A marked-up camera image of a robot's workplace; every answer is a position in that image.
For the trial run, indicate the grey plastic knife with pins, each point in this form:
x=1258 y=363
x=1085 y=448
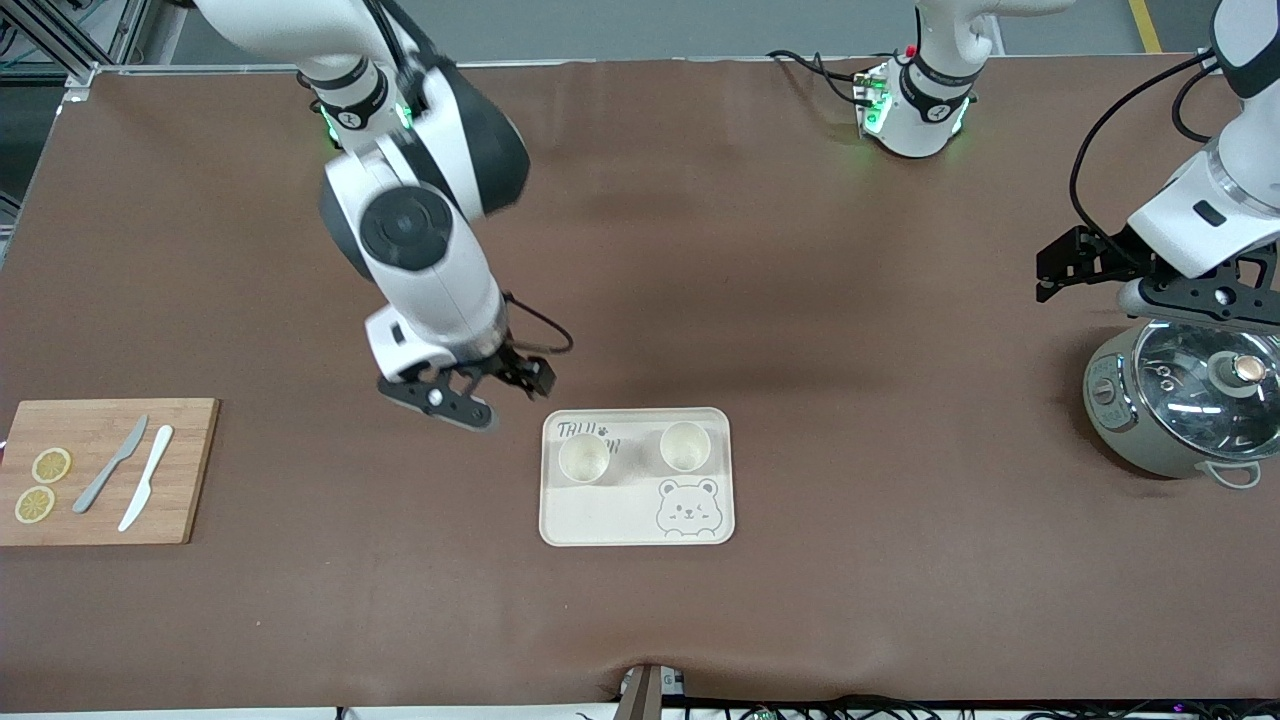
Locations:
x=95 y=490

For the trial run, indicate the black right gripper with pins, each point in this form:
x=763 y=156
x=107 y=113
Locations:
x=507 y=364

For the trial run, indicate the aluminium frame corner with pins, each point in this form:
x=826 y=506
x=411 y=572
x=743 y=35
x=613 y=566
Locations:
x=125 y=30

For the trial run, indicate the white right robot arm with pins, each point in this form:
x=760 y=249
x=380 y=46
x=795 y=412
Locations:
x=430 y=280

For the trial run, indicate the wooden cutting board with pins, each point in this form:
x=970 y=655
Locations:
x=100 y=520

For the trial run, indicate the glass pot lid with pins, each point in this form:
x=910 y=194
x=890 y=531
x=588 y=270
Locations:
x=1190 y=400

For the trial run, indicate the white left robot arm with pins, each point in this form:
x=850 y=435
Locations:
x=915 y=135

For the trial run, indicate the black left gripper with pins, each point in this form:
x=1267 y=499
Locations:
x=1098 y=251

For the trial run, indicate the cream tray with bear print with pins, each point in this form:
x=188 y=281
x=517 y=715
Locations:
x=600 y=515

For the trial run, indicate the white plastic knife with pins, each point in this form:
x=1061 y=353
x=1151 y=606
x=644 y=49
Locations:
x=135 y=510

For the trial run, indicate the lemon slice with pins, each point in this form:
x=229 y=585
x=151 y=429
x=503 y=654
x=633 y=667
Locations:
x=51 y=465
x=35 y=504

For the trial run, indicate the grey-green electric cooking pot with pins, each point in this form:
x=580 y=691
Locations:
x=1120 y=420

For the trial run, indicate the white IKEA cup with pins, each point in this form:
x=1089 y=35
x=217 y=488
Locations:
x=685 y=448
x=585 y=460

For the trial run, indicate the small grey edge device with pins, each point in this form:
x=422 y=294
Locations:
x=645 y=695

